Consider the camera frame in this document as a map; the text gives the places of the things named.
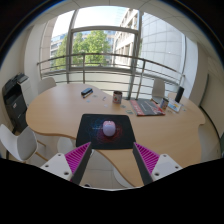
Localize white shell chair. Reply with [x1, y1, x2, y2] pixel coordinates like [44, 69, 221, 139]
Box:
[151, 78, 167, 104]
[36, 77, 57, 95]

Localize grey metal balcony railing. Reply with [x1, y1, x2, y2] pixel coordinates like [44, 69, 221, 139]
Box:
[36, 52, 186, 101]

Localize black mouse pad red print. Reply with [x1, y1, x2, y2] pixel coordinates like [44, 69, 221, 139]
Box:
[75, 113, 137, 151]

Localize white chair wooden legs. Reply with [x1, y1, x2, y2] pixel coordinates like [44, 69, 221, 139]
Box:
[0, 123, 49, 164]

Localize black upright speaker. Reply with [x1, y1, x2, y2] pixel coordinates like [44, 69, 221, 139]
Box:
[174, 86, 185, 104]

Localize black and white office printer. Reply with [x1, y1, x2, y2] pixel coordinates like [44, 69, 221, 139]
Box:
[2, 73, 31, 134]

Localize white and blue booklet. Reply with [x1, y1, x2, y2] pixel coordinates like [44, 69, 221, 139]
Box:
[167, 100, 183, 113]

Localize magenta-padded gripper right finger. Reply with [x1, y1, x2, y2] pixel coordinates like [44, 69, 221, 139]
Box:
[132, 142, 184, 186]

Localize red and grey magazine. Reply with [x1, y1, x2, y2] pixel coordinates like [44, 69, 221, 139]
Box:
[129, 98, 166, 117]

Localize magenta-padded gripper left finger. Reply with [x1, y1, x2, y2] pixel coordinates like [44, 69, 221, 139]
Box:
[40, 142, 93, 185]

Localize white round table base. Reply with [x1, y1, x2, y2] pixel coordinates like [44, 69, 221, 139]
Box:
[56, 137, 76, 155]
[113, 166, 134, 188]

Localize printed mug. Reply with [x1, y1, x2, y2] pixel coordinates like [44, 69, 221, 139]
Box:
[159, 97, 170, 111]
[112, 90, 123, 105]

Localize pink and lilac computer mouse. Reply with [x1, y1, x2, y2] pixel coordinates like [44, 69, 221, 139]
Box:
[101, 120, 117, 138]

